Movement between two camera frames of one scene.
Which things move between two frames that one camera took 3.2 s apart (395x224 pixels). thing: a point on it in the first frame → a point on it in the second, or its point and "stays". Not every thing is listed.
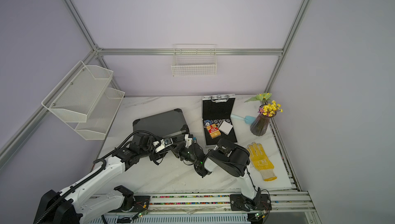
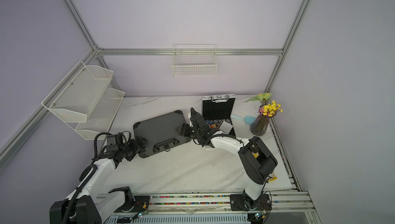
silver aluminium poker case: (218, 118) stays
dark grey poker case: (169, 124) stays
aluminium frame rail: (291, 202) stays
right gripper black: (180, 146) → (185, 129)
